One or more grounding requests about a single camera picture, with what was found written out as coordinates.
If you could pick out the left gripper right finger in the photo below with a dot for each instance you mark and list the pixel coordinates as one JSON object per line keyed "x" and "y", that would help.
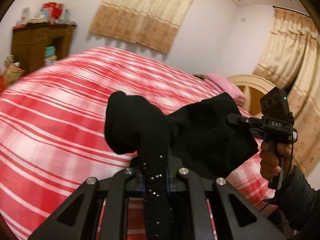
{"x": 212, "y": 209}

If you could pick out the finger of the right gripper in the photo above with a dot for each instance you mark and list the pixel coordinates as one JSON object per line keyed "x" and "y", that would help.
{"x": 237, "y": 119}

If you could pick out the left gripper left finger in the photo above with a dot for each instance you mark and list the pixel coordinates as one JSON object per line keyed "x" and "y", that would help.
{"x": 97, "y": 209}

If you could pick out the black pants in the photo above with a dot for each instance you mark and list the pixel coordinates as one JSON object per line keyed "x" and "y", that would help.
{"x": 199, "y": 134}

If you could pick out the dark sleeve right forearm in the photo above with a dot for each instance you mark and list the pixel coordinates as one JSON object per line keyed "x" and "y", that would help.
{"x": 299, "y": 202}

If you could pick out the person right hand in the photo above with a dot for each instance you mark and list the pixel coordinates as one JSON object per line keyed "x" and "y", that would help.
{"x": 269, "y": 165}

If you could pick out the pink folded blanket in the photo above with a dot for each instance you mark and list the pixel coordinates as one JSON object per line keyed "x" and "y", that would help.
{"x": 223, "y": 85}

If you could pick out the cream wooden headboard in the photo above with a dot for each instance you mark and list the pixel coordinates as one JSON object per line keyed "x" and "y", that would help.
{"x": 253, "y": 88}

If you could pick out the beige corner curtain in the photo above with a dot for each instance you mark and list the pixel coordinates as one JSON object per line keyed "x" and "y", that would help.
{"x": 290, "y": 60}

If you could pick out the beige window curtain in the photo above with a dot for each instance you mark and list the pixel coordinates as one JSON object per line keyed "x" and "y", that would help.
{"x": 152, "y": 23}

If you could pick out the patterned paper bag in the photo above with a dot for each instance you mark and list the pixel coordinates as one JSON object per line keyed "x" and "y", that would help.
{"x": 12, "y": 74}

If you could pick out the teal box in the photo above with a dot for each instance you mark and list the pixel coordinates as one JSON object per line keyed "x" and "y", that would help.
{"x": 49, "y": 51}

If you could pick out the brown wooden desk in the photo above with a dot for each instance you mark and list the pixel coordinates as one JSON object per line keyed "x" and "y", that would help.
{"x": 29, "y": 43}

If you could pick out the red gift bag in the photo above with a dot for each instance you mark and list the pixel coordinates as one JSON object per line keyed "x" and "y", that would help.
{"x": 53, "y": 10}

